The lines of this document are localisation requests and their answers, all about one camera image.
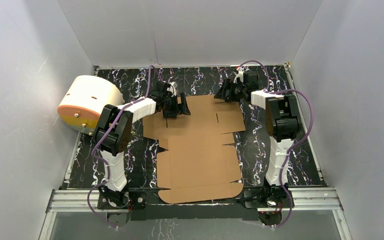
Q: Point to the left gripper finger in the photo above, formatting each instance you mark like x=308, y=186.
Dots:
x=170, y=108
x=182, y=106

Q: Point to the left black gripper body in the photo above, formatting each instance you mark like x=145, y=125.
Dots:
x=172, y=106

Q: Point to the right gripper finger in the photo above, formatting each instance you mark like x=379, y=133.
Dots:
x=225, y=98
x=225, y=87

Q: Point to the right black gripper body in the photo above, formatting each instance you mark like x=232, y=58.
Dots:
x=239, y=90

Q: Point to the brown cardboard box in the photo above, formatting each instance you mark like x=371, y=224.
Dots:
x=199, y=161

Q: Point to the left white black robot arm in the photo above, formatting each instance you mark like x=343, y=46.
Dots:
x=112, y=134

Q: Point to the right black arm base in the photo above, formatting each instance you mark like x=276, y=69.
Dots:
x=273, y=203

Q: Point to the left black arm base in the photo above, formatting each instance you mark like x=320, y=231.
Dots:
x=120, y=204

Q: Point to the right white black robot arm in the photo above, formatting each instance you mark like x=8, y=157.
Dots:
x=281, y=115

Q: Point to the cream cylindrical drum device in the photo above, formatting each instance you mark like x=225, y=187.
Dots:
x=84, y=101

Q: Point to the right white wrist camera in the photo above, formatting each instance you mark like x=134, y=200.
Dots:
x=239, y=76

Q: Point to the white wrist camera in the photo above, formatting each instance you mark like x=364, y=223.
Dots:
x=172, y=88
x=239, y=76

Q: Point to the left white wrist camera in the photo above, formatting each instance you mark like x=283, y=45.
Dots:
x=172, y=88

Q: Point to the aluminium front frame rail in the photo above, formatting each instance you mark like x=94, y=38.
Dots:
x=79, y=200

